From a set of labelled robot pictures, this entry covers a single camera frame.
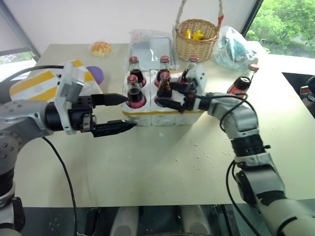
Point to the small snack bowl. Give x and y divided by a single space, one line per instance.
101 48

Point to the white foam crate yellow tape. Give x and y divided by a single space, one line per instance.
162 118

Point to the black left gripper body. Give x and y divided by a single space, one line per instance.
80 118

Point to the black object with red label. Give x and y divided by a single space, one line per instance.
305 88

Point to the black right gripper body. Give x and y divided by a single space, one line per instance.
190 100

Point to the purple round object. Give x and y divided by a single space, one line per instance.
96 73

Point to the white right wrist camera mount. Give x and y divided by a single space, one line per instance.
198 78

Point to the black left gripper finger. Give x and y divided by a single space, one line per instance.
113 127
108 99

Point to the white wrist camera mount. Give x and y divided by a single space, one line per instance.
198 78
67 81

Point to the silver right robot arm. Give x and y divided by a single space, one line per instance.
243 118

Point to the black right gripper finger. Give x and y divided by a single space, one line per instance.
182 88
171 104

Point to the glass cola bottle red cap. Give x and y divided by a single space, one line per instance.
164 89
163 65
189 67
240 84
136 72
135 96

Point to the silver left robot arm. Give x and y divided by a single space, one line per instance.
19 113

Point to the clear bag with teal items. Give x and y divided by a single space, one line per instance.
233 49

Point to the white box yellow tape stripes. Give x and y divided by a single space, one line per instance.
37 86

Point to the clear plastic packaging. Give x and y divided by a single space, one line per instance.
153 46

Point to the yellow toy in basket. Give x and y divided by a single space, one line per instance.
187 33
198 35

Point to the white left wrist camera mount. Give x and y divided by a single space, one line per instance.
67 81

